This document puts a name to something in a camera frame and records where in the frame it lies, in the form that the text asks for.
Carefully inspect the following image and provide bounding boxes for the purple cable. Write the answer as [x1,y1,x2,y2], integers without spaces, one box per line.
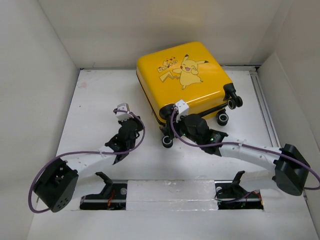
[27,109,146,214]
[170,107,320,201]

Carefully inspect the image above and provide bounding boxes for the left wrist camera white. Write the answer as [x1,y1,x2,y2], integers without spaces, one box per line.
[113,103,133,122]

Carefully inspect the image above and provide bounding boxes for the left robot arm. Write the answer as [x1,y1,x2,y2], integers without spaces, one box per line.
[28,115,146,214]

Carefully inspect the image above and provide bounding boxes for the aluminium frame rail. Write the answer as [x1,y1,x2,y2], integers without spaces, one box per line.
[249,66,281,147]

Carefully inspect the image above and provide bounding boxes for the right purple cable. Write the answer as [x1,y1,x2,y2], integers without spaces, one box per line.
[170,107,320,201]

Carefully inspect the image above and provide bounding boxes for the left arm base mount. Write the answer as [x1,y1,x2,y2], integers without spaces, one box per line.
[79,172,128,211]

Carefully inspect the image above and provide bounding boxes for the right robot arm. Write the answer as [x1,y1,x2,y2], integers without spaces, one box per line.
[170,113,311,197]

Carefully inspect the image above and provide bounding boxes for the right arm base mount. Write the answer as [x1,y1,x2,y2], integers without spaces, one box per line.
[214,171,264,210]

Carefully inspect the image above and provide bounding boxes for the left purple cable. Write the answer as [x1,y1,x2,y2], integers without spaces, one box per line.
[27,109,146,214]

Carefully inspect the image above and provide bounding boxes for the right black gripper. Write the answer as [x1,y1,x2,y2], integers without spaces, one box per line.
[163,111,202,146]

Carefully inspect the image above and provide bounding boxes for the yellow hard-shell suitcase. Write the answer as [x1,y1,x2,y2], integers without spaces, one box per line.
[136,41,243,148]

